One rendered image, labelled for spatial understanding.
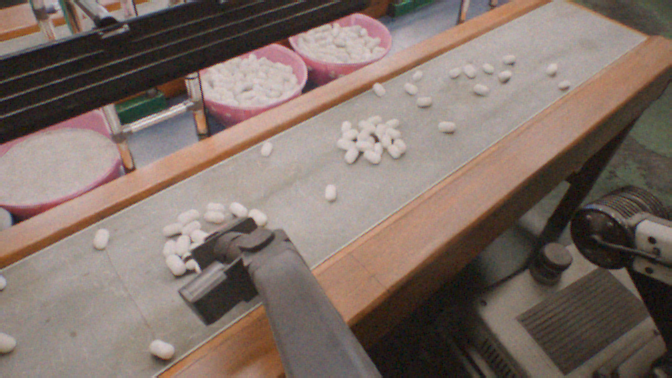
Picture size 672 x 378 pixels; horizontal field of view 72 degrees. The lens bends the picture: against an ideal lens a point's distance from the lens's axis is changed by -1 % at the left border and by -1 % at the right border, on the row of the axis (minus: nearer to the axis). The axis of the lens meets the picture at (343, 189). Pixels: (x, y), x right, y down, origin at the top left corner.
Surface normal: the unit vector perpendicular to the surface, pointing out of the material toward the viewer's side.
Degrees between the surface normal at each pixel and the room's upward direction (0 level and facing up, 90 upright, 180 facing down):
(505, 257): 0
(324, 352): 41
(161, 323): 0
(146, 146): 0
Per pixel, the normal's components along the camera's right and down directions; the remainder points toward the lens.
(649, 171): 0.07, -0.67
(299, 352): -0.54, -0.79
